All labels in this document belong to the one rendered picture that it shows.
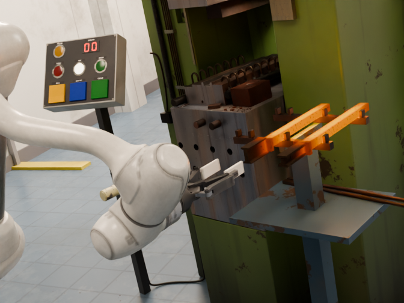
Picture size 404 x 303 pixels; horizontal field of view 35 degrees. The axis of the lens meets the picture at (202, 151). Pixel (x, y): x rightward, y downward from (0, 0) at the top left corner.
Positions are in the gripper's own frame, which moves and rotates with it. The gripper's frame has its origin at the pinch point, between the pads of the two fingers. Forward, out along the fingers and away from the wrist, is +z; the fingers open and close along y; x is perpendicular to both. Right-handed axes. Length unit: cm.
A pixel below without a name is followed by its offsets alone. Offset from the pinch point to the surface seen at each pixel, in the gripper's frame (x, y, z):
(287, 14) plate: 26, -20, 68
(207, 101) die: -1, -53, 59
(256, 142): 2.1, 0.6, 14.0
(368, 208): -26.2, 17.0, 38.9
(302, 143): 1.5, 12.9, 16.7
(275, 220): -26.1, -5.2, 24.0
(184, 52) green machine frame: 14, -75, 75
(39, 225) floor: -94, -235, 85
